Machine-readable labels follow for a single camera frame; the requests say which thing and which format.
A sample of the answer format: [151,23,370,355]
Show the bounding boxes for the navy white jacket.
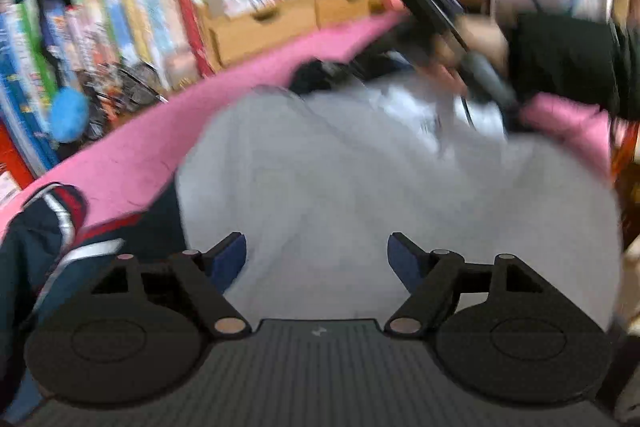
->
[1,89,620,426]

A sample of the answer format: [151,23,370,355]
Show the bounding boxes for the person's right hand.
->
[425,15,509,95]

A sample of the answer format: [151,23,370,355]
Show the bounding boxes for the wooden drawer organizer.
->
[201,0,384,72]

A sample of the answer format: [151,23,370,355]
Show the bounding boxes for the row of upright books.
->
[1,0,282,176]

